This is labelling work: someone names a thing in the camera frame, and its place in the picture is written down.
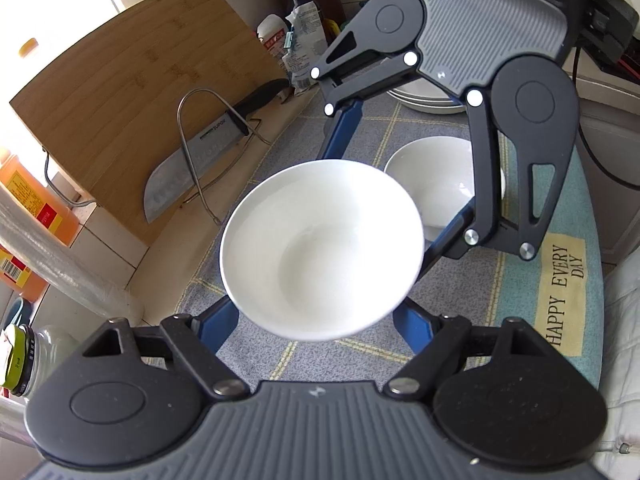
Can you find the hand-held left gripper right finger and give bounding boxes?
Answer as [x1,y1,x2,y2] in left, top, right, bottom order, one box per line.
[385,297,556,401]

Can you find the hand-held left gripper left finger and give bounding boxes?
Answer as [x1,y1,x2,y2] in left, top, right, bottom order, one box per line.
[80,297,248,401]

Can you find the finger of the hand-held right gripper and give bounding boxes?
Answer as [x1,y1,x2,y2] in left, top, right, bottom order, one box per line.
[422,90,571,271]
[311,2,418,161]

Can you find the white bowl pink flower print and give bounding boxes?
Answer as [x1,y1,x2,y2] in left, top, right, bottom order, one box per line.
[219,159,426,342]
[384,136,506,243]

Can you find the white flower plate brown stain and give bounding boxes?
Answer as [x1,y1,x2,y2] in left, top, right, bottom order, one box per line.
[389,80,463,103]

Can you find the white plate two flower prints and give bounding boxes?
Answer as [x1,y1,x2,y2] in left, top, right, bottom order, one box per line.
[400,100,468,115]

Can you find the grey and teal checked towel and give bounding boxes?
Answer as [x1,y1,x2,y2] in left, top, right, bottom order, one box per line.
[170,67,603,401]

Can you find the white and blue bag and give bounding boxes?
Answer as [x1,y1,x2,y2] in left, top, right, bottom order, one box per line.
[286,0,331,93]

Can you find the red and white bag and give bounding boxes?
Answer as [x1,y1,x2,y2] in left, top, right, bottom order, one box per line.
[256,12,293,66]

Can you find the grey metal panel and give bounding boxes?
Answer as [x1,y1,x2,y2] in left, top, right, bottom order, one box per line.
[565,67,640,266]

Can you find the large plastic wrap roll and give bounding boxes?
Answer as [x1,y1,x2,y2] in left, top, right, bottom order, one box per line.
[0,180,146,331]

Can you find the glass jar green black lid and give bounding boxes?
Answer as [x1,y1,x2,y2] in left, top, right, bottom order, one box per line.
[0,324,81,398]

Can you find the dark teal container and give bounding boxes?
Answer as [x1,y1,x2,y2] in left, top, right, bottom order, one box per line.
[0,297,33,331]

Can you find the person's white clothing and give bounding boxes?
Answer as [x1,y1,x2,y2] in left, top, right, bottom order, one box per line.
[597,255,640,461]

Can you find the orange cooking oil jug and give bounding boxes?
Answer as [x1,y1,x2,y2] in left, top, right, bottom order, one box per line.
[0,147,98,301]

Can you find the bamboo cutting board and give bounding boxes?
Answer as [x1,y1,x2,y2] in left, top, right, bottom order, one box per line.
[9,0,291,248]

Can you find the black cable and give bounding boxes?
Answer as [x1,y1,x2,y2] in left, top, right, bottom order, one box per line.
[570,45,640,186]

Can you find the black-handled kitchen knife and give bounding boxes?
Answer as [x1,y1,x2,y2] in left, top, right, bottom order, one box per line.
[143,79,291,225]

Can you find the metal wire rack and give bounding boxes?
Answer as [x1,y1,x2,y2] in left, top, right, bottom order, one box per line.
[177,87,273,223]

